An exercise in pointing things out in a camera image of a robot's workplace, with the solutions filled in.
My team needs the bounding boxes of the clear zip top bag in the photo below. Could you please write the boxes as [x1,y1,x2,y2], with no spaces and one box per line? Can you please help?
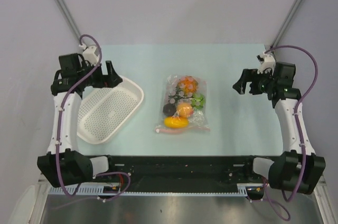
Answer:
[155,75,210,134]

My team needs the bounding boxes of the toy peach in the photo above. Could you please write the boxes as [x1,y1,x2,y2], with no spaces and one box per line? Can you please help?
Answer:
[176,102,194,118]

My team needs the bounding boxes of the green toy watermelon ball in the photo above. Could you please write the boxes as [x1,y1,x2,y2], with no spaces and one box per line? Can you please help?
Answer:
[191,92,205,110]

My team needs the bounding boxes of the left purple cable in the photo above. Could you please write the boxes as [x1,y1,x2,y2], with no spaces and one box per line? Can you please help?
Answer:
[51,34,131,209]

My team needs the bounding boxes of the orange toy pineapple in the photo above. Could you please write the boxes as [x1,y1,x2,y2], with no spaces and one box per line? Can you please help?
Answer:
[167,76,204,104]

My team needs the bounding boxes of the right aluminium frame post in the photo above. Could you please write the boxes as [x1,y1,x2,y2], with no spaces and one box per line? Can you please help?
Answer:
[268,0,305,48]

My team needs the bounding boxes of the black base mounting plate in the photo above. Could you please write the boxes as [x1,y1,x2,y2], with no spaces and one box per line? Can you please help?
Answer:
[94,155,262,192]

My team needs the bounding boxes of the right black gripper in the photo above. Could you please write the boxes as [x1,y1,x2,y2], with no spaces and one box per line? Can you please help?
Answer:
[232,68,276,95]

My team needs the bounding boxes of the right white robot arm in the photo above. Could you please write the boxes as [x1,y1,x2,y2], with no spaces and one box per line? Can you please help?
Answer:
[232,62,326,194]

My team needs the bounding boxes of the toy orange mango slice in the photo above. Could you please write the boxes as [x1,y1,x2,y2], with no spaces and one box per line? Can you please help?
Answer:
[164,117,189,129]

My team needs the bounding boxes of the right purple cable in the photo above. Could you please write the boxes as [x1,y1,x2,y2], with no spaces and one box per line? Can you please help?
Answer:
[264,45,318,221]

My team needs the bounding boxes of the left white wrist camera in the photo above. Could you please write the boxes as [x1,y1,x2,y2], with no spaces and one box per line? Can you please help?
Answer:
[79,44,100,66]

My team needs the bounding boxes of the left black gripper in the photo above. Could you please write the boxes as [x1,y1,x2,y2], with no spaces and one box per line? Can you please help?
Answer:
[78,61,122,88]

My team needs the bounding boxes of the white slotted cable duct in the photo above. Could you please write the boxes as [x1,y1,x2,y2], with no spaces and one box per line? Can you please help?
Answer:
[49,183,250,197]

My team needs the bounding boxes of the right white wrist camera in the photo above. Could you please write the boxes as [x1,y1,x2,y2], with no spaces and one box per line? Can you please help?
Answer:
[257,53,276,74]

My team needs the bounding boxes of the purple cable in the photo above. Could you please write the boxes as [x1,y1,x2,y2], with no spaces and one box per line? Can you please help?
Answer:
[51,34,131,209]
[264,45,318,221]

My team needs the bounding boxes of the white perforated plastic basket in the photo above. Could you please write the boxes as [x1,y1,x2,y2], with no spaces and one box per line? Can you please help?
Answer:
[77,77,144,145]

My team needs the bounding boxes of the toy chocolate donut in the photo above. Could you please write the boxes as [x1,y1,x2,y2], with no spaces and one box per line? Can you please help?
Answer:
[163,103,176,117]

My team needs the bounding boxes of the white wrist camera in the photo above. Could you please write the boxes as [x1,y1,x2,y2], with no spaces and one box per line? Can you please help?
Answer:
[79,44,100,66]
[257,53,276,74]

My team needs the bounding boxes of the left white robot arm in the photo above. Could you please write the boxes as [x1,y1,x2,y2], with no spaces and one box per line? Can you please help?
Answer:
[37,53,123,188]

